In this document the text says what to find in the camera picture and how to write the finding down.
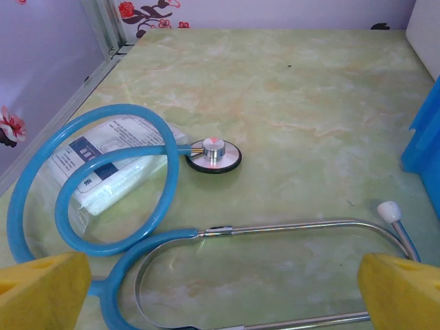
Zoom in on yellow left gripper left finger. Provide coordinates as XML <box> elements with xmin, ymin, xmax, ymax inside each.
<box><xmin>0</xmin><ymin>252</ymin><xmax>92</xmax><ymax>330</ymax></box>

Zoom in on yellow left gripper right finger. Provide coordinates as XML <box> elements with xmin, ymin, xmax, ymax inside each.
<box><xmin>357</xmin><ymin>252</ymin><xmax>440</xmax><ymax>330</ymax></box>

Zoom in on blue three-compartment bin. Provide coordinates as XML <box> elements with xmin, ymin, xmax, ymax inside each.
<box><xmin>400</xmin><ymin>75</ymin><xmax>440</xmax><ymax>221</ymax></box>

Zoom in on clear plastic packet with label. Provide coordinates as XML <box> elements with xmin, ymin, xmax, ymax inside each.
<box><xmin>37</xmin><ymin>115</ymin><xmax>190</xmax><ymax>238</ymax></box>

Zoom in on white storage box blue lid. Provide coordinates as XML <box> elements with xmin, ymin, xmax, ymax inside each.
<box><xmin>405</xmin><ymin>0</ymin><xmax>440</xmax><ymax>82</ymax></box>

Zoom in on aluminium frame side rail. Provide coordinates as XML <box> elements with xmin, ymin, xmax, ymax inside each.
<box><xmin>0</xmin><ymin>53</ymin><xmax>123</xmax><ymax>199</ymax></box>

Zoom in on aluminium frame post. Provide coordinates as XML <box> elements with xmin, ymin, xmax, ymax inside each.
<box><xmin>80</xmin><ymin>0</ymin><xmax>133</xmax><ymax>61</ymax></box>

